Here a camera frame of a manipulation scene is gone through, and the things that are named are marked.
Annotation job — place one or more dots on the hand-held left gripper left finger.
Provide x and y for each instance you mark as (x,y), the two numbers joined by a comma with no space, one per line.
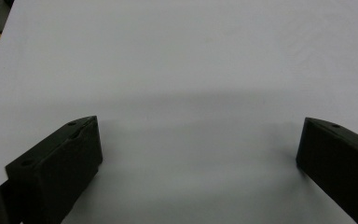
(54,168)

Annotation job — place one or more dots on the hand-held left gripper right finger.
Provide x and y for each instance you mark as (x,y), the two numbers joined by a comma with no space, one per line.
(338,165)

